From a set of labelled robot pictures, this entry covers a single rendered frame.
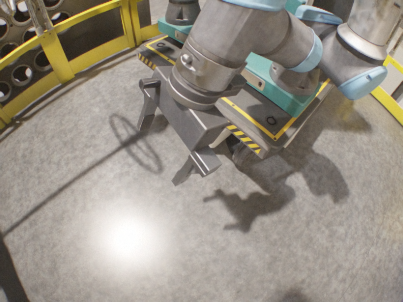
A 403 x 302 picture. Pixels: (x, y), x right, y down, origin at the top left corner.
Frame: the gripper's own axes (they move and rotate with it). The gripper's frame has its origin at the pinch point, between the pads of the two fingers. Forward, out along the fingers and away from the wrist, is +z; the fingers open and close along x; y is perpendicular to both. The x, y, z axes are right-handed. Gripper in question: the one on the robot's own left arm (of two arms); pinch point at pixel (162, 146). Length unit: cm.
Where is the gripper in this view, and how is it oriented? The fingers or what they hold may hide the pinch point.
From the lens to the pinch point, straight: 37.6
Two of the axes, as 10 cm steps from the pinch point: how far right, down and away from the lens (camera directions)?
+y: -6.9, 2.9, -6.6
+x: 5.8, 7.7, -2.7
